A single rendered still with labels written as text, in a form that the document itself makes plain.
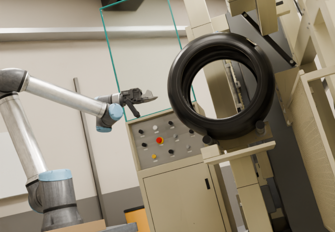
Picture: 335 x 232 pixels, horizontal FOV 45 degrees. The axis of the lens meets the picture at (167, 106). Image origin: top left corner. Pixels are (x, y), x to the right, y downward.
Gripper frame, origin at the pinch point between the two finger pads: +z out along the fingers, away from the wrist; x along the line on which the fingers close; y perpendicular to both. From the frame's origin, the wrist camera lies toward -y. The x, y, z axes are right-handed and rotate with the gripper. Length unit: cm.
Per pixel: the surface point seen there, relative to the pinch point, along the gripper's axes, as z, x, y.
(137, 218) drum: -82, 202, -80
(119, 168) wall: -115, 252, -23
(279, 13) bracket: 75, 6, 39
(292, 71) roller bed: 78, 18, 7
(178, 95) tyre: 15.6, -12.3, -3.3
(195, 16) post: 26, 25, 55
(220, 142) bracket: 31.1, 22.5, -27.4
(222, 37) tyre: 43, -12, 25
